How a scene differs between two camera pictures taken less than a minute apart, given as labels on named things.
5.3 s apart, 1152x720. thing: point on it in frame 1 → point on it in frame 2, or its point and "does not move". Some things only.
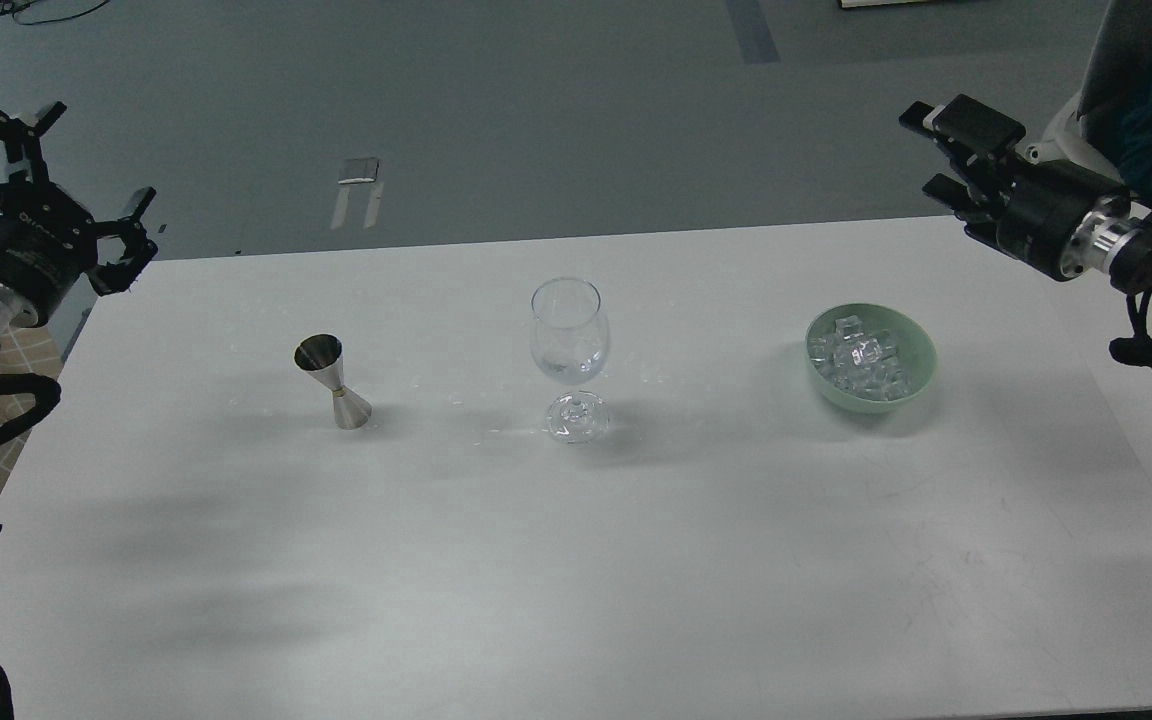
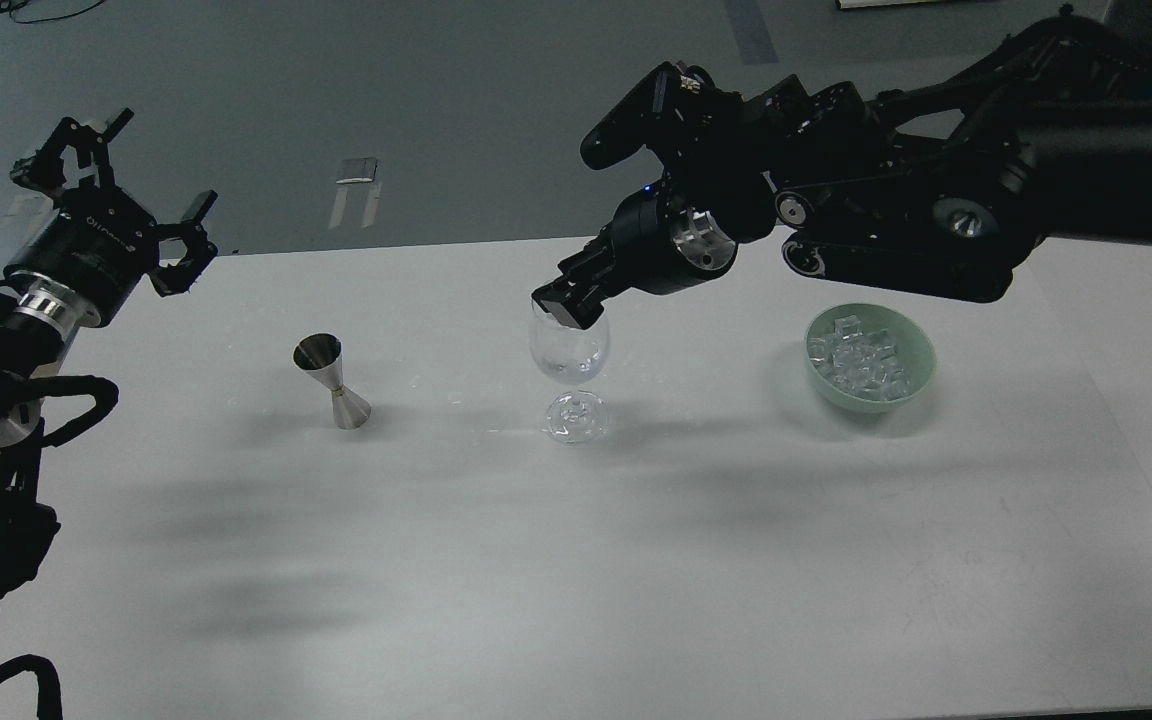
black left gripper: [27, 238] → [94, 245]
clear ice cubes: [859, 361] does not move
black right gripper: [1039, 208] → [650, 244]
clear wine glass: [570, 339] does not move
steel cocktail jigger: [323, 356] does not move
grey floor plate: [358, 170] does not move
